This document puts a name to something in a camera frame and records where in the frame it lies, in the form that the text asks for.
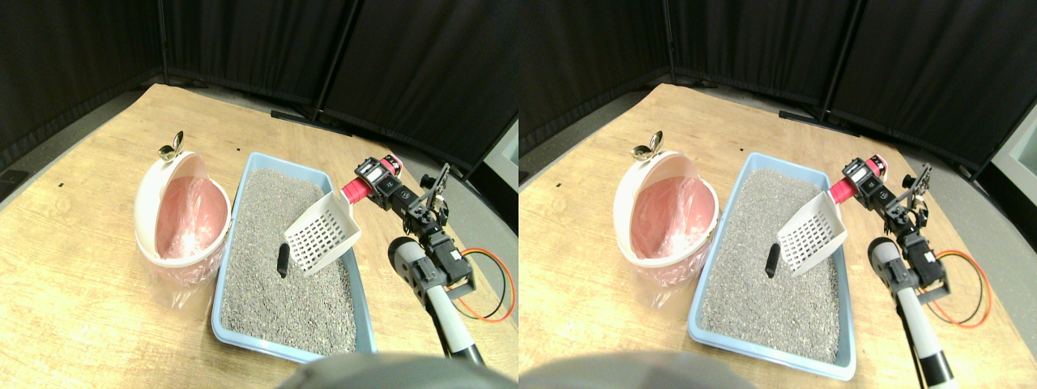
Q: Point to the white shelf unit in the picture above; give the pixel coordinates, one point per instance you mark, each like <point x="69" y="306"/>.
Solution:
<point x="1017" y="154"/>
<point x="506" y="150"/>

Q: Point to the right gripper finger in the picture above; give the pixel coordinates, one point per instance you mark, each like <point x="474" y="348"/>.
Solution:
<point x="373" y="177"/>
<point x="859" y="177"/>

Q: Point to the blue litter tray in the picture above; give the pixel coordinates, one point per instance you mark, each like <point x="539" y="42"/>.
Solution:
<point x="753" y="324"/>
<point x="275" y="316"/>

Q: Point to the black curtain stand foot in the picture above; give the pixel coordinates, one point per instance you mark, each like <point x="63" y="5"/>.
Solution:
<point x="818" y="123"/>
<point x="312" y="123"/>
<point x="12" y="180"/>

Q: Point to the black curtain stand pole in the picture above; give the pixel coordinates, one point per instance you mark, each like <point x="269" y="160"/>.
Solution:
<point x="667" y="36"/>
<point x="336" y="61"/>
<point x="490" y="146"/>
<point x="992" y="146"/>
<point x="164" y="40"/>
<point x="842" y="61"/>

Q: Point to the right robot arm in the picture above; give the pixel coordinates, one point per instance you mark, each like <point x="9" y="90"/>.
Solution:
<point x="441" y="304"/>
<point x="915" y="312"/>

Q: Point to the white bin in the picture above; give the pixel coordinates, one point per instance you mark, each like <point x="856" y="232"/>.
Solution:
<point x="628" y="211"/>
<point x="150" y="211"/>

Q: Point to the black lump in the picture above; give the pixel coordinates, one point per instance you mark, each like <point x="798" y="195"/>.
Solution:
<point x="773" y="261"/>
<point x="283" y="261"/>

